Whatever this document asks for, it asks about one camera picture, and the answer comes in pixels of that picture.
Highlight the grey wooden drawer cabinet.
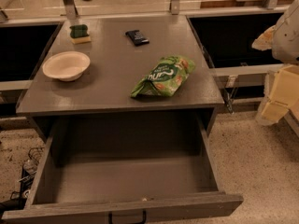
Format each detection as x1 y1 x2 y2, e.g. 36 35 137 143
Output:
15 14 225 142

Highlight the black drawer handle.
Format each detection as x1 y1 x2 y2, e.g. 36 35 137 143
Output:
108 210 147 224

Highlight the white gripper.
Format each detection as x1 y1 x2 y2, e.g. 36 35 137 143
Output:
251 0 299 123

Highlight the green yellow sponge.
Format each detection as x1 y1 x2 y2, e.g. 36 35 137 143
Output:
70 24 91 44

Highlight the green rice chip bag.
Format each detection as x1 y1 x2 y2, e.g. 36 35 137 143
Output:
131 55 195 98

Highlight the dark blue snack bar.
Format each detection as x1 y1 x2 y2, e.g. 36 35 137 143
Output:
125 30 150 47

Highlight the metal post left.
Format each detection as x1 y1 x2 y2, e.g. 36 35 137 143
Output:
63 0 78 20

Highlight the open grey top drawer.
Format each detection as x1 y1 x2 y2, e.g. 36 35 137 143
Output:
3 110 243 224

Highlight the white paper bowl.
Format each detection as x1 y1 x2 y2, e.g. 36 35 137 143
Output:
42 51 91 82

